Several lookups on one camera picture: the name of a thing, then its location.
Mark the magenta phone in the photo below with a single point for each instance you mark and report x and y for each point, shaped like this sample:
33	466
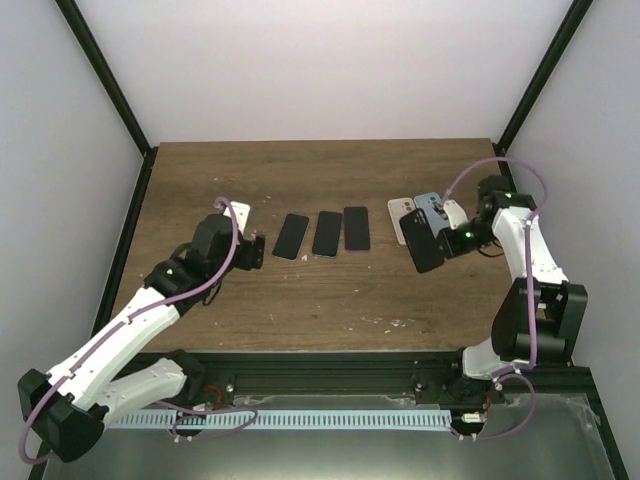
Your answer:
356	229

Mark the light blue slotted cable duct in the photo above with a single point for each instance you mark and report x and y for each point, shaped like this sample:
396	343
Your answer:
410	420

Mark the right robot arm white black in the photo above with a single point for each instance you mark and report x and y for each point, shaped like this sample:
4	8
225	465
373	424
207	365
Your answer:
540	317

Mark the silver blue phone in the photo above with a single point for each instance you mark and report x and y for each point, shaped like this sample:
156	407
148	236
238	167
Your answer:
291	236

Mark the right black frame post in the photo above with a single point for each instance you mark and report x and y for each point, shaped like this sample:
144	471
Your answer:
562	38

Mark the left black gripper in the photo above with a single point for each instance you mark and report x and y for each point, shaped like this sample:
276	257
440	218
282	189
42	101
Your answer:
254	254

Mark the light blue phone case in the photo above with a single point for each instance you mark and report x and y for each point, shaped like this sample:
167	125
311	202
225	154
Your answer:
431	204

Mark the left black frame post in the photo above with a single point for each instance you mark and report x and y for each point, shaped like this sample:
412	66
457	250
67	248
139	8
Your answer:
92	51

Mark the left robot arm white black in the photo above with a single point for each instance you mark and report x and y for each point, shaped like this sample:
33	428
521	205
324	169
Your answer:
73	403

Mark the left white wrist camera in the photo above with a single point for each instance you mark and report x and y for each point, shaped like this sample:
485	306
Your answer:
241	211

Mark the black frame post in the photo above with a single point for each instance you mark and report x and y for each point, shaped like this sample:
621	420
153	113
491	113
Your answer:
562	38
92	51

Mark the black phone case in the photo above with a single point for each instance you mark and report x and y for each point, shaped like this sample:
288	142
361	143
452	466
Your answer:
423	247

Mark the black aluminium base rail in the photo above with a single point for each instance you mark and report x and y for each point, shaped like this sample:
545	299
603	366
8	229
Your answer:
432	377

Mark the dark green phone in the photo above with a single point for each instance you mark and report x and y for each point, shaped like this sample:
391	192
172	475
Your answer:
327	234

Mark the beige phone case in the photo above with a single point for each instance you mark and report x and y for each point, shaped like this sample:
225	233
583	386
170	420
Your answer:
398	208

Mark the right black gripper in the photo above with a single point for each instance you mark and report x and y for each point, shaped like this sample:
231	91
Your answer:
452	250

